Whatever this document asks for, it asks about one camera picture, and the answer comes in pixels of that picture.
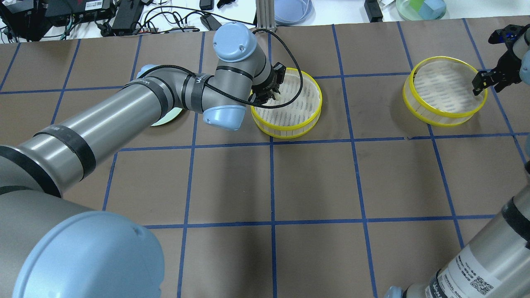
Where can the green sponge block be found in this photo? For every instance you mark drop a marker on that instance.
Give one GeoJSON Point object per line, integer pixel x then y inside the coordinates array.
{"type": "Point", "coordinates": [417, 6]}

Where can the aluminium frame post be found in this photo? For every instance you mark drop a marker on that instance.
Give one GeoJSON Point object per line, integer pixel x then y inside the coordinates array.
{"type": "Point", "coordinates": [265, 13]}

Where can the blue plate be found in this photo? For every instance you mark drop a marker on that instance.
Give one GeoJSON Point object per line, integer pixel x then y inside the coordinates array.
{"type": "Point", "coordinates": [289, 12]}

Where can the black power adapter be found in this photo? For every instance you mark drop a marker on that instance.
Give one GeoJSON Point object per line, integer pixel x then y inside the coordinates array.
{"type": "Point", "coordinates": [373, 11]}

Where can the yellow steamer basket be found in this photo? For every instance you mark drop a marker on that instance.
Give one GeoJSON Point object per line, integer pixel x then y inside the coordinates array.
{"type": "Point", "coordinates": [297, 118]}
{"type": "Point", "coordinates": [439, 92]}

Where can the green glass bowl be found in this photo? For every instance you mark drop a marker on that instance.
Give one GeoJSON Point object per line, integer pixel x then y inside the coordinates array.
{"type": "Point", "coordinates": [408, 14]}

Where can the blue sponge block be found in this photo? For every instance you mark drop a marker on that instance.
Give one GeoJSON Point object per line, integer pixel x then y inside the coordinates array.
{"type": "Point", "coordinates": [434, 7]}

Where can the green plate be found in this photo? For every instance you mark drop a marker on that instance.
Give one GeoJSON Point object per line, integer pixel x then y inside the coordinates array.
{"type": "Point", "coordinates": [170, 116]}

